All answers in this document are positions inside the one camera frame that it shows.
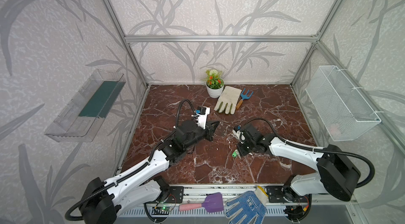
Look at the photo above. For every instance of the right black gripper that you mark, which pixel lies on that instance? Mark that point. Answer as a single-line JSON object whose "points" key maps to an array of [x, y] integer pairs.
{"points": [[242, 146]]}

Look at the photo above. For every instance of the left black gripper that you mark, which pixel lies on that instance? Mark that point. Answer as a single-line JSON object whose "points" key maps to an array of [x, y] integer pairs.
{"points": [[205, 130]]}

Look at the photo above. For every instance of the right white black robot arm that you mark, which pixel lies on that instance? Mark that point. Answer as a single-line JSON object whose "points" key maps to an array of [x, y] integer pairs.
{"points": [[333, 172]]}

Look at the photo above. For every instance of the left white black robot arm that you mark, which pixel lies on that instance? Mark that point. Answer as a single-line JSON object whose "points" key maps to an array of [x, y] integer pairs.
{"points": [[103, 201]]}

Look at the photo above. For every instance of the cream gardening glove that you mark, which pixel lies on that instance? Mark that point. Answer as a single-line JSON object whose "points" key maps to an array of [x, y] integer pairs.
{"points": [[228, 100]]}

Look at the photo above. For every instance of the white pot with plant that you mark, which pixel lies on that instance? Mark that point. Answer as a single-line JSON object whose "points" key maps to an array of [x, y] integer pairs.
{"points": [[214, 83]]}

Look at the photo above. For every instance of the blue dotted work glove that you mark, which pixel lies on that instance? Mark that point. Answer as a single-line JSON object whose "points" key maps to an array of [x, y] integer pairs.
{"points": [[247, 208]]}

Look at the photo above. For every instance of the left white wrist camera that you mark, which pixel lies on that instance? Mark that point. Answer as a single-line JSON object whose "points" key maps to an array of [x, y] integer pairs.
{"points": [[201, 115]]}

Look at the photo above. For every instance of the blue hand rake wooden handle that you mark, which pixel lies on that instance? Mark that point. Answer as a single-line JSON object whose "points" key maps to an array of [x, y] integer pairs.
{"points": [[245, 94]]}

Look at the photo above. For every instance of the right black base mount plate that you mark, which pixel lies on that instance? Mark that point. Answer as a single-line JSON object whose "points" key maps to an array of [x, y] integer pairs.
{"points": [[278, 194]]}

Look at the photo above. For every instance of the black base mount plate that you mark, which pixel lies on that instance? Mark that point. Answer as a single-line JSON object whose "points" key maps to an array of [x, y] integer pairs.
{"points": [[172, 195], [278, 194]]}

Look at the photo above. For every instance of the purple scoop pink handle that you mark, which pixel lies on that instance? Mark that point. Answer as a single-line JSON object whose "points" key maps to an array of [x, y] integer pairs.
{"points": [[212, 203]]}

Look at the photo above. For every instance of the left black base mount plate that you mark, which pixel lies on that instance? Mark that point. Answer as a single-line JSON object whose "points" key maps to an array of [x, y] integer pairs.
{"points": [[172, 195]]}

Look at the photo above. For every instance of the white wire mesh basket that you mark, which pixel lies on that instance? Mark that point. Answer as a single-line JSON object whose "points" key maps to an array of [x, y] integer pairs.
{"points": [[342, 108]]}

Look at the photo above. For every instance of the aluminium frame rail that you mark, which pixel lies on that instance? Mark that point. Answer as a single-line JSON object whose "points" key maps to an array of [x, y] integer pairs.
{"points": [[213, 38]]}

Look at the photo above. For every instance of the clear plastic wall shelf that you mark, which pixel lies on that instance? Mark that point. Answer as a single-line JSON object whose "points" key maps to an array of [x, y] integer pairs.
{"points": [[85, 113]]}

